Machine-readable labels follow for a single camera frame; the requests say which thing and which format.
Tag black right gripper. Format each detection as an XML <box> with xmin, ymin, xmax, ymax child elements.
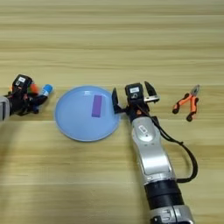
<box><xmin>111</xmin><ymin>80</ymin><xmax>161</xmax><ymax>123</ymax></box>

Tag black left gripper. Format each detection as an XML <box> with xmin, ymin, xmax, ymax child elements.
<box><xmin>7</xmin><ymin>87</ymin><xmax>49</xmax><ymax>116</ymax></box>

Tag blue glue stick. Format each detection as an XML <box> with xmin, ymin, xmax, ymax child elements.
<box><xmin>38</xmin><ymin>84</ymin><xmax>54</xmax><ymax>98</ymax></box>

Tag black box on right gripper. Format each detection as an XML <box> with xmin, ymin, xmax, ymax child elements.
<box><xmin>124</xmin><ymin>82</ymin><xmax>144</xmax><ymax>103</ymax></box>

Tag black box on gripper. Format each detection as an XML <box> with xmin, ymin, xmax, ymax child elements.
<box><xmin>11</xmin><ymin>73</ymin><xmax>33</xmax><ymax>95</ymax></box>
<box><xmin>124</xmin><ymin>82</ymin><xmax>144</xmax><ymax>103</ymax></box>

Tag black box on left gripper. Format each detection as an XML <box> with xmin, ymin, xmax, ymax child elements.
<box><xmin>11</xmin><ymin>73</ymin><xmax>33</xmax><ymax>95</ymax></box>

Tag purple rectangular block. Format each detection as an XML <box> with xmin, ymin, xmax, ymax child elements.
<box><xmin>91</xmin><ymin>94</ymin><xmax>103</xmax><ymax>118</ymax></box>

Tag light blue round plate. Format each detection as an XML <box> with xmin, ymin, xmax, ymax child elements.
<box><xmin>54</xmin><ymin>85</ymin><xmax>122</xmax><ymax>143</ymax></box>

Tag orange handled pliers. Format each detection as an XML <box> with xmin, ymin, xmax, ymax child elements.
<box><xmin>171</xmin><ymin>84</ymin><xmax>201</xmax><ymax>123</ymax></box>

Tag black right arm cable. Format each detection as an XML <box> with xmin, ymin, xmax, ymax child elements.
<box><xmin>145</xmin><ymin>112</ymin><xmax>200</xmax><ymax>183</ymax></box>

